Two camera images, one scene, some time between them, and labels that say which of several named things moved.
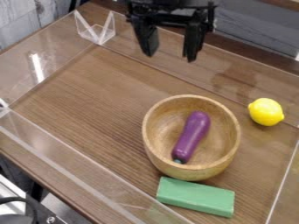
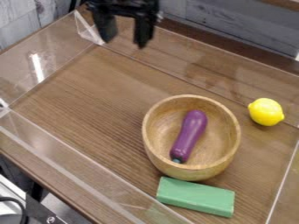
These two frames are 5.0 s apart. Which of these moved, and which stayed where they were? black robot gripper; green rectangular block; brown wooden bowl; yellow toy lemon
Moved: black robot gripper
Stayed: green rectangular block; yellow toy lemon; brown wooden bowl
